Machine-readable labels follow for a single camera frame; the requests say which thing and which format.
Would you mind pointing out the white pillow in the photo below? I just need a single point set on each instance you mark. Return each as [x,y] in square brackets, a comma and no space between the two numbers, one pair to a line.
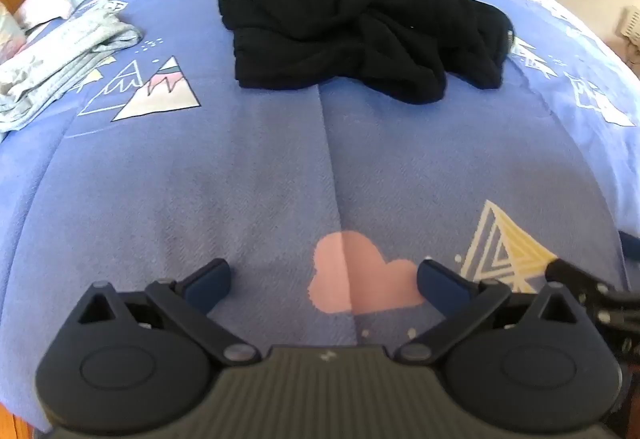
[45,6]

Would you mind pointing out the blue printed blanket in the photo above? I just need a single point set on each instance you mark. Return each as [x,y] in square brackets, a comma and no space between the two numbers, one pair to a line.
[225,169]

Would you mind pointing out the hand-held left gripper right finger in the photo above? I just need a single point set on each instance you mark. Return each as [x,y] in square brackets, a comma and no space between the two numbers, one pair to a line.
[440,286]

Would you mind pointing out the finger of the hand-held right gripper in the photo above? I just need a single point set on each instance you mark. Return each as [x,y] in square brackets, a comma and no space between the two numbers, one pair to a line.
[631,246]
[580,281]

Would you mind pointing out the black pants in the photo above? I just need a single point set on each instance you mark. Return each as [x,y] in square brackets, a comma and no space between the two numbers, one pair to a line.
[350,19]

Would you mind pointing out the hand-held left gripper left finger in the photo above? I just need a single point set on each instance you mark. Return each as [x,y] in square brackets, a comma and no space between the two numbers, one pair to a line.
[211,284]

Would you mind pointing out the folded light grey clothes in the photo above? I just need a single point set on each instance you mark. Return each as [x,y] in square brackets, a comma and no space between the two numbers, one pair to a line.
[55,64]

